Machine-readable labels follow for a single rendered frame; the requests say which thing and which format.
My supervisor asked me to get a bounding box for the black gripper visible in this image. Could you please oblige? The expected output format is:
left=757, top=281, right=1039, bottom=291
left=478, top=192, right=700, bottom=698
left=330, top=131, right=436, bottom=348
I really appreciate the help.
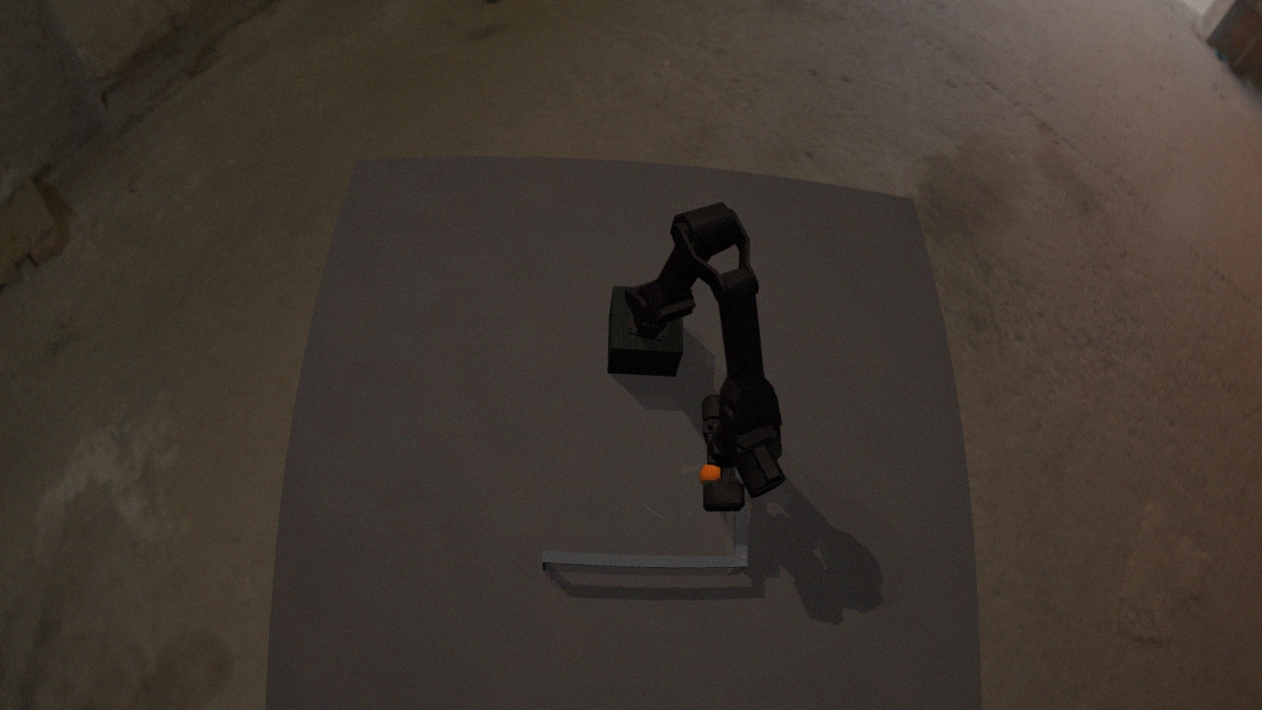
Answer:
left=702, top=393, right=745, bottom=512

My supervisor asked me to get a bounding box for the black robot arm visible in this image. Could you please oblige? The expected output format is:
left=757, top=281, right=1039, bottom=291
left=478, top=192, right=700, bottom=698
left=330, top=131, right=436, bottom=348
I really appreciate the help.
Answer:
left=625, top=202, right=786, bottom=498

